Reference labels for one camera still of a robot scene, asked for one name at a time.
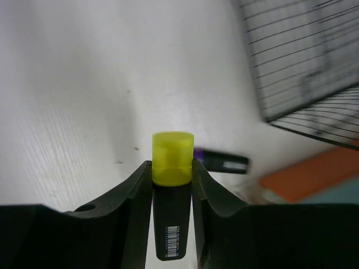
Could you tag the purple highlighter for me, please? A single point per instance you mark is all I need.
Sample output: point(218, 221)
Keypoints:
point(221, 162)

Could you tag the teal drawer box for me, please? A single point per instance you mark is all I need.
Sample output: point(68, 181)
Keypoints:
point(313, 175)

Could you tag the black wire mesh organizer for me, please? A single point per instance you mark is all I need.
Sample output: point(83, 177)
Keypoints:
point(304, 63)

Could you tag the yellow highlighter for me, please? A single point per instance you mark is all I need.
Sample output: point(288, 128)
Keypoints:
point(172, 155)

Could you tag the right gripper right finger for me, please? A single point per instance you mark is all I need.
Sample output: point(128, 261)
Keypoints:
point(230, 233)

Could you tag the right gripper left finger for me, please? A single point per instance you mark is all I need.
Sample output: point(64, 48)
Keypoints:
point(110, 231)

